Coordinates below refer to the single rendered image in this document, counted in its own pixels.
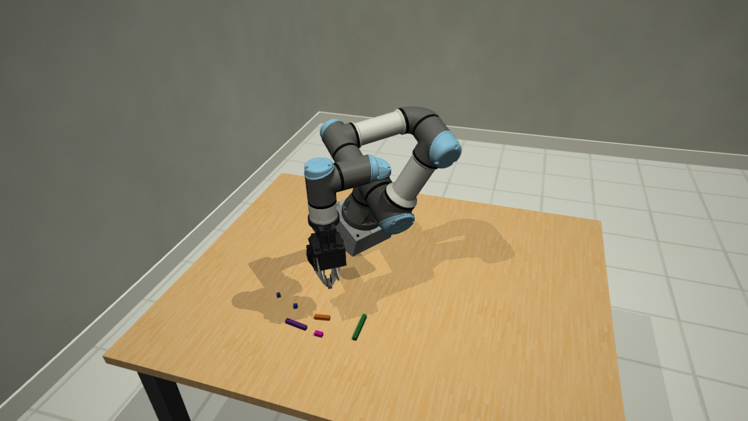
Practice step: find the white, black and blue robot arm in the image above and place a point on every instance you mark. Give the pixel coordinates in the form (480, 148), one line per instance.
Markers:
(376, 200)

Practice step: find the green rod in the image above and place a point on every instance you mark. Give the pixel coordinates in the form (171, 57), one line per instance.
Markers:
(359, 327)

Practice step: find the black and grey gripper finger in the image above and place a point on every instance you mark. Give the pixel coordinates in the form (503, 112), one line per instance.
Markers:
(310, 258)
(334, 275)

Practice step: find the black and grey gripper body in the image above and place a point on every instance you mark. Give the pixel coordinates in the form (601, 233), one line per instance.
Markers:
(332, 253)

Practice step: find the purple rod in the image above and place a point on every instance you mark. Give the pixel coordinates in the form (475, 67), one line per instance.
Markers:
(296, 324)

